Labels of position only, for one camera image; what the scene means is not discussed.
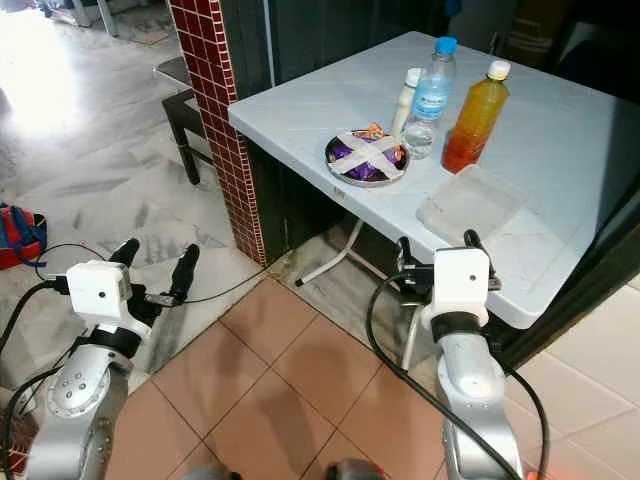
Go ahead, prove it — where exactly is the clear plastic food container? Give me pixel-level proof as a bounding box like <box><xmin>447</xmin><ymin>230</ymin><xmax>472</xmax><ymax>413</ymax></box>
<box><xmin>416</xmin><ymin>165</ymin><xmax>527</xmax><ymax>247</ymax></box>

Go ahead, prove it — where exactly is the purple taped snack packet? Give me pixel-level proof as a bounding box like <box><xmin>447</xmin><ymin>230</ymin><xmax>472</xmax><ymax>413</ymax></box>
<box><xmin>331</xmin><ymin>123</ymin><xmax>408</xmax><ymax>182</ymax></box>

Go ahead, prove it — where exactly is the red and blue bag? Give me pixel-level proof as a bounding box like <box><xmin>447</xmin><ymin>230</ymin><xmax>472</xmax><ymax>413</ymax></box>
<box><xmin>0</xmin><ymin>203</ymin><xmax>49</xmax><ymax>269</ymax></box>

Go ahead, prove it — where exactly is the orange juice bottle cream cap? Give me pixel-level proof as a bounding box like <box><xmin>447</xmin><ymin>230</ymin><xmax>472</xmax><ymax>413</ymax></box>
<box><xmin>441</xmin><ymin>60</ymin><xmax>512</xmax><ymax>175</ymax></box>

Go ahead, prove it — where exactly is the white plastic folding table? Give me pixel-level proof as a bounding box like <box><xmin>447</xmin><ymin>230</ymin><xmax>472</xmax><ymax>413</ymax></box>
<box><xmin>228</xmin><ymin>30</ymin><xmax>640</xmax><ymax>373</ymax></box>

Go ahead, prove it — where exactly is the clear water bottle blue cap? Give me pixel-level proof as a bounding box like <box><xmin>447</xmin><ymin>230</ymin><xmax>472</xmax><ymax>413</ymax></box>
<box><xmin>401</xmin><ymin>37</ymin><xmax>459</xmax><ymax>161</ymax></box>

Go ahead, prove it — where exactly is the slim white bottle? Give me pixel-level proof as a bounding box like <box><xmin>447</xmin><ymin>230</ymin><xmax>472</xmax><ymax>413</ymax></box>
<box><xmin>390</xmin><ymin>68</ymin><xmax>423</xmax><ymax>137</ymax></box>

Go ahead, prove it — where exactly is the dark wooden stool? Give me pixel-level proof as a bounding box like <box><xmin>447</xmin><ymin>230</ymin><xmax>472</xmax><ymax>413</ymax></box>
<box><xmin>155</xmin><ymin>58</ymin><xmax>213</xmax><ymax>187</ymax></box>

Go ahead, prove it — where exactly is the red tiled pillar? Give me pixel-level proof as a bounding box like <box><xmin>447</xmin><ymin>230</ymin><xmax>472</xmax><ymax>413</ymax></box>
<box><xmin>168</xmin><ymin>0</ymin><xmax>267</xmax><ymax>267</ymax></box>

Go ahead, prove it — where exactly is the grey robot right foot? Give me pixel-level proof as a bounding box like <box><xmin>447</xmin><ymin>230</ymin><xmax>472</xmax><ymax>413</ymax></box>
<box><xmin>324</xmin><ymin>458</ymin><xmax>387</xmax><ymax>480</ymax></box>

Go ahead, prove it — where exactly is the grey metal chair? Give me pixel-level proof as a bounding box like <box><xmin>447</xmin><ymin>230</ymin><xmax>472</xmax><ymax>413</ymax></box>
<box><xmin>70</xmin><ymin>0</ymin><xmax>123</xmax><ymax>39</ymax></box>

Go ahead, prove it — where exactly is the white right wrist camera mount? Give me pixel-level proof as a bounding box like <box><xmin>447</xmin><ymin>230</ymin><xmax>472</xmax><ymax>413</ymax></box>
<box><xmin>419</xmin><ymin>246</ymin><xmax>492</xmax><ymax>337</ymax></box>

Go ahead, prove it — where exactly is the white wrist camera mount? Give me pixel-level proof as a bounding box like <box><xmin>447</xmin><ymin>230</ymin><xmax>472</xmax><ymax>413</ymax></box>
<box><xmin>419</xmin><ymin>246</ymin><xmax>492</xmax><ymax>337</ymax></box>
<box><xmin>65</xmin><ymin>259</ymin><xmax>134</xmax><ymax>328</ymax></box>

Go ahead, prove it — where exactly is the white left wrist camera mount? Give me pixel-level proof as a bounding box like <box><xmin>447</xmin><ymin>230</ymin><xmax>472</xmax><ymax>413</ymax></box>
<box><xmin>65</xmin><ymin>259</ymin><xmax>134</xmax><ymax>328</ymax></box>

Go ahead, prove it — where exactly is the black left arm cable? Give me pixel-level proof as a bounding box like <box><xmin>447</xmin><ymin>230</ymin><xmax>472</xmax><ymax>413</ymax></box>
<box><xmin>0</xmin><ymin>278</ymin><xmax>73</xmax><ymax>480</ymax></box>

